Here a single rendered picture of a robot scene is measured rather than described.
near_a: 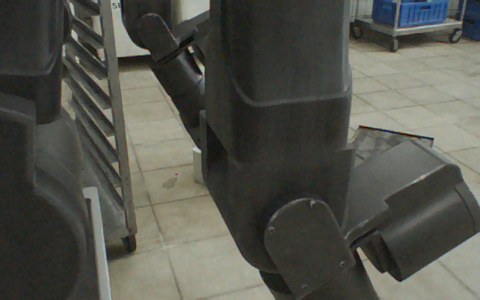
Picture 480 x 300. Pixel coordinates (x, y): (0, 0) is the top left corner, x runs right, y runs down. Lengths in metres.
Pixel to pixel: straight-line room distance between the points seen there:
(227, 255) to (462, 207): 1.53
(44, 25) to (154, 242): 1.72
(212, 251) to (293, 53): 1.63
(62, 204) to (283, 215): 0.09
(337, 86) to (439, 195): 0.11
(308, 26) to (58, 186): 0.11
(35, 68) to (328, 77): 0.11
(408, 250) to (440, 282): 1.52
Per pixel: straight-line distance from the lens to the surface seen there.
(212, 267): 1.75
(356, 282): 0.29
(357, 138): 2.66
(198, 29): 0.65
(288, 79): 0.20
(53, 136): 0.23
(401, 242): 0.29
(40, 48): 0.18
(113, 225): 1.73
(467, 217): 0.30
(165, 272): 1.74
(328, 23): 0.21
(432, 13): 4.79
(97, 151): 1.86
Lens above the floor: 1.12
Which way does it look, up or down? 27 degrees down
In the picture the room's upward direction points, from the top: straight up
